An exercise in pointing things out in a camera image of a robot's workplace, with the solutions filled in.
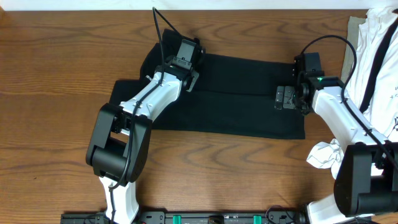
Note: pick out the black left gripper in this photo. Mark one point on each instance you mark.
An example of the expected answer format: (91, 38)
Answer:
(193, 82)

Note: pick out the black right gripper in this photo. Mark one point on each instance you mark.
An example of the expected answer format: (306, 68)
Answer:
(285, 94)

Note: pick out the black polo shirt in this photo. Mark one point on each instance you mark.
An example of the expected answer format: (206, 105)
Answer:
(231, 96)

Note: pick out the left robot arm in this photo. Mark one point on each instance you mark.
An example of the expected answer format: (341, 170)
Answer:
(119, 144)

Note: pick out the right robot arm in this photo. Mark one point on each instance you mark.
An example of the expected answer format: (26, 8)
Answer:
(366, 183)

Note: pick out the white crumpled garment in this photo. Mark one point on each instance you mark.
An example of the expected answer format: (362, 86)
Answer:
(371, 92)

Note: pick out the beige cloth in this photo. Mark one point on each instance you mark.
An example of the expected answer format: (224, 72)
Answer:
(352, 37)

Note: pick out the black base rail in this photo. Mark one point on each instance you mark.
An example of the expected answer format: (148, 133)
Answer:
(276, 216)

